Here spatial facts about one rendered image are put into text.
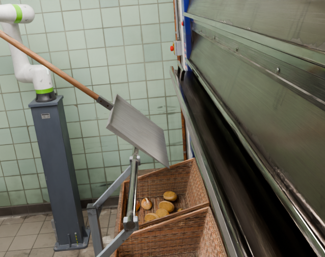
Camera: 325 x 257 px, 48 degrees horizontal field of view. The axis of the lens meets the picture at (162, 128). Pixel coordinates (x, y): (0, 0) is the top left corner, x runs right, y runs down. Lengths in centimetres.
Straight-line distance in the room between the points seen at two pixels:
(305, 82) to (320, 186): 17
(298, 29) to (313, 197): 27
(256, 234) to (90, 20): 262
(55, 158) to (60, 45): 95
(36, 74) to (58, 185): 85
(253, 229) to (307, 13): 37
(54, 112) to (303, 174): 220
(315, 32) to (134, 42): 259
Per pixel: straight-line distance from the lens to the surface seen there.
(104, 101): 190
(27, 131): 342
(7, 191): 373
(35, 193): 366
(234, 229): 65
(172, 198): 234
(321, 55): 49
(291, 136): 75
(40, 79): 268
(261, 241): 67
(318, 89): 62
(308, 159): 68
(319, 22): 58
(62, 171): 284
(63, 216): 303
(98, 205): 172
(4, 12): 250
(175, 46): 275
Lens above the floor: 181
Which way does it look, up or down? 19 degrees down
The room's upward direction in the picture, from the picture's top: 5 degrees counter-clockwise
